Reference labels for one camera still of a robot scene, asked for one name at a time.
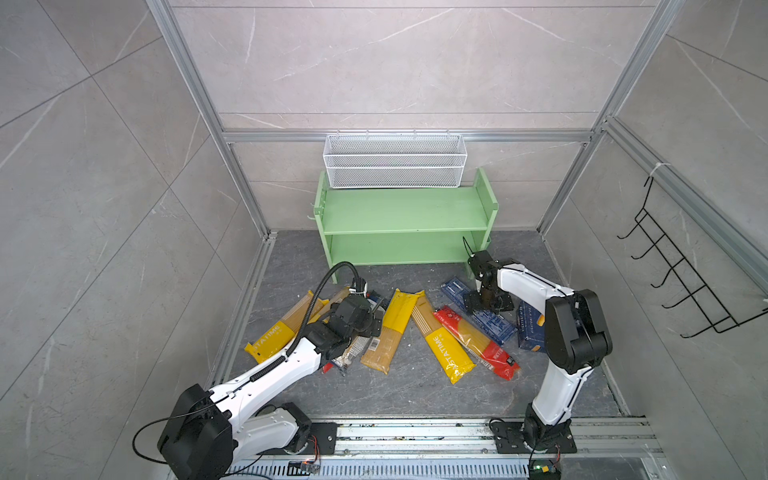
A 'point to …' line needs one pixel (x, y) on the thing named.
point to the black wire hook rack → (712, 310)
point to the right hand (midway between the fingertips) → (484, 306)
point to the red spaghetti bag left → (326, 368)
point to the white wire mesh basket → (390, 161)
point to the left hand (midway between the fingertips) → (364, 305)
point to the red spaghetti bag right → (478, 345)
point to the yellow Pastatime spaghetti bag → (452, 357)
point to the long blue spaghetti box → (490, 324)
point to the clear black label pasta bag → (358, 347)
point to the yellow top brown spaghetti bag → (381, 351)
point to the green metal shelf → (404, 225)
